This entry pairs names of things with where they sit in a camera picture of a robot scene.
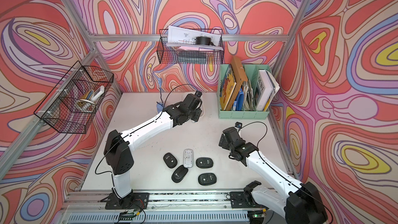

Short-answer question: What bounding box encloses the black mouse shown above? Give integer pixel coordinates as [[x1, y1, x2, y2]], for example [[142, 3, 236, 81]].
[[198, 173, 217, 186], [163, 152, 178, 169], [171, 165, 189, 183], [195, 157, 214, 169]]

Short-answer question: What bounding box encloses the white mouse underside up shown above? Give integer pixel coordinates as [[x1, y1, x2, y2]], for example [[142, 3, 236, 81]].
[[183, 149, 193, 169]]

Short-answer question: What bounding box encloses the white storage box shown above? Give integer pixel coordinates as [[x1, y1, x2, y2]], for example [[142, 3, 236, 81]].
[[200, 109, 205, 118]]

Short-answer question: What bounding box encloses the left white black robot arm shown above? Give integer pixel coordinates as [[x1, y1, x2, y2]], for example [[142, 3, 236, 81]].
[[104, 91, 202, 199]]

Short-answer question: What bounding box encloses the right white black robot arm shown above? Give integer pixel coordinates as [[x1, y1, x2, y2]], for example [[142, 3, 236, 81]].
[[219, 127, 328, 224]]

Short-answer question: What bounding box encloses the blue paw pen holder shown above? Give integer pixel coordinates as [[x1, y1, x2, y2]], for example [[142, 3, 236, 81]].
[[157, 78, 164, 113]]

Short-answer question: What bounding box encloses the yellow red picture book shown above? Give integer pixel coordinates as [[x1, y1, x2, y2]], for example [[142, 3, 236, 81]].
[[219, 65, 236, 111]]

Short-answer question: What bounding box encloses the brown cardboard book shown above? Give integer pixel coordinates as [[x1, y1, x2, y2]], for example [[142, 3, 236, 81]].
[[225, 56, 248, 111]]

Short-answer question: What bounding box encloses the white hardcover book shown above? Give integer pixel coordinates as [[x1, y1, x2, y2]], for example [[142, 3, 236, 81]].
[[254, 69, 280, 112]]

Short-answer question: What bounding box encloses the green file organizer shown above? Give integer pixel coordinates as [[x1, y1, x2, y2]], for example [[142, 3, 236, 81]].
[[217, 64, 271, 120]]

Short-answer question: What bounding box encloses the black tape roll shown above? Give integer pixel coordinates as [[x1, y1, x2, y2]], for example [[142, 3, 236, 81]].
[[195, 36, 214, 46]]

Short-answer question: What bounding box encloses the white printed paper sheet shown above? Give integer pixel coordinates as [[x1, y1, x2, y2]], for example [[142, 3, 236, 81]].
[[166, 26, 224, 51]]

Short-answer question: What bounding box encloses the white tube in basket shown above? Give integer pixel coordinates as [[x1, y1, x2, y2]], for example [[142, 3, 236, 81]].
[[90, 86, 105, 103]]

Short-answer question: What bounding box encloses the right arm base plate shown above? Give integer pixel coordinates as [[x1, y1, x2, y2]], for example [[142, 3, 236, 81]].
[[227, 191, 263, 208]]

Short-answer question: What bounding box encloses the back black wire basket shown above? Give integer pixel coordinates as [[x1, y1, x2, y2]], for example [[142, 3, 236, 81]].
[[157, 26, 224, 64]]

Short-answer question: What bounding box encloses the black wire basket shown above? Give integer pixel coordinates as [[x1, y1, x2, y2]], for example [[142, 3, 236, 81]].
[[34, 61, 114, 134], [157, 26, 224, 64]]

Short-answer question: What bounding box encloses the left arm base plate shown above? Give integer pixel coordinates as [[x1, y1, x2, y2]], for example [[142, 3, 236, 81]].
[[100, 192, 150, 210]]

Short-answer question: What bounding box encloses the left black wire basket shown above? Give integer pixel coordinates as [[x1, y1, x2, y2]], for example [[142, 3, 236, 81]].
[[34, 61, 114, 134]]

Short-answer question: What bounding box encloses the aluminium front rail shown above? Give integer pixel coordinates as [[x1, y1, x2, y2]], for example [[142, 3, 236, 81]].
[[53, 189, 286, 224]]

